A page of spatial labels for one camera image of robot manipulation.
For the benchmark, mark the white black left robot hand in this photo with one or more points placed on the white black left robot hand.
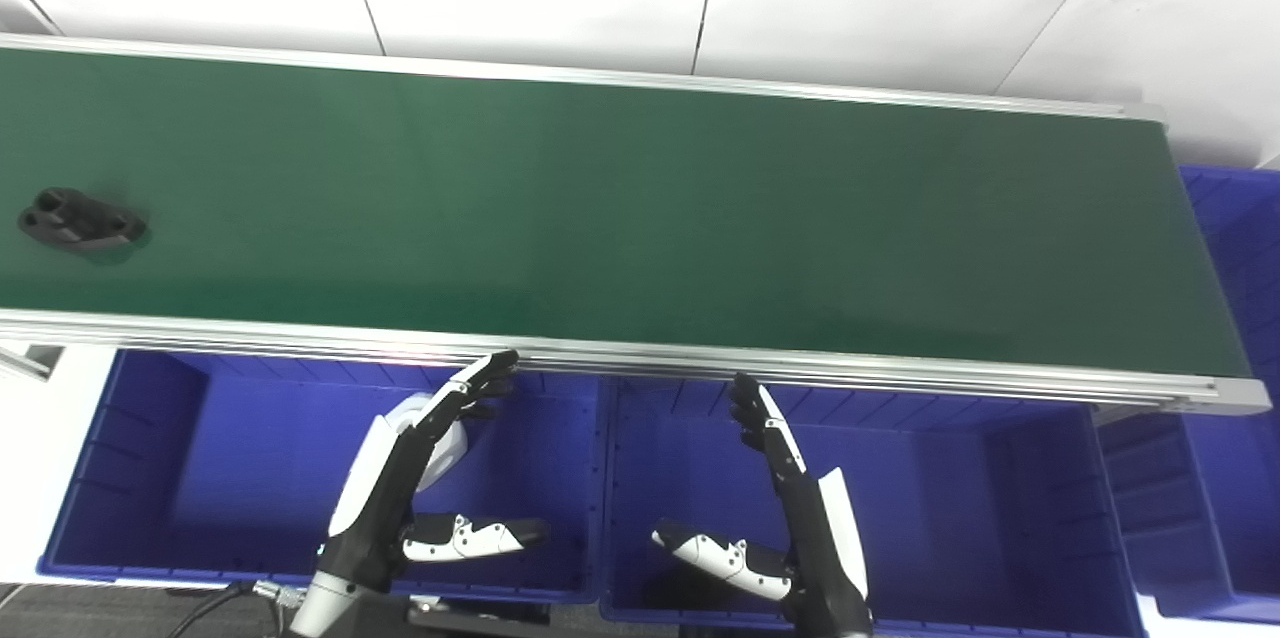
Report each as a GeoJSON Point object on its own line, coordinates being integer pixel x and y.
{"type": "Point", "coordinates": [385, 488]}

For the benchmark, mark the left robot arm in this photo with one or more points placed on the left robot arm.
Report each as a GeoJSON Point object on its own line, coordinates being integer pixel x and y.
{"type": "Point", "coordinates": [322, 608]}

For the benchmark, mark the black flanged machine part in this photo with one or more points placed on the black flanged machine part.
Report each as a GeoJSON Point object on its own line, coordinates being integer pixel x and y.
{"type": "Point", "coordinates": [80, 221]}

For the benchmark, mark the blue plastic bin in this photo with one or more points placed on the blue plastic bin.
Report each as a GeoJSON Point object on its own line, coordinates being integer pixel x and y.
{"type": "Point", "coordinates": [950, 518]}
{"type": "Point", "coordinates": [250, 478]}
{"type": "Point", "coordinates": [1230, 498]}

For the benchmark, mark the green conveyor belt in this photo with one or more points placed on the green conveyor belt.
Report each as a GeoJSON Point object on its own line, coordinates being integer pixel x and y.
{"type": "Point", "coordinates": [640, 218]}

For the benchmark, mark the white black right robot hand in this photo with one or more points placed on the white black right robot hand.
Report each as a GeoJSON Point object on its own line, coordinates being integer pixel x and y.
{"type": "Point", "coordinates": [820, 558]}

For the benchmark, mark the aluminium conveyor support leg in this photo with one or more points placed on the aluminium conveyor support leg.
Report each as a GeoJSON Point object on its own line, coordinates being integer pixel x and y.
{"type": "Point", "coordinates": [25, 360]}

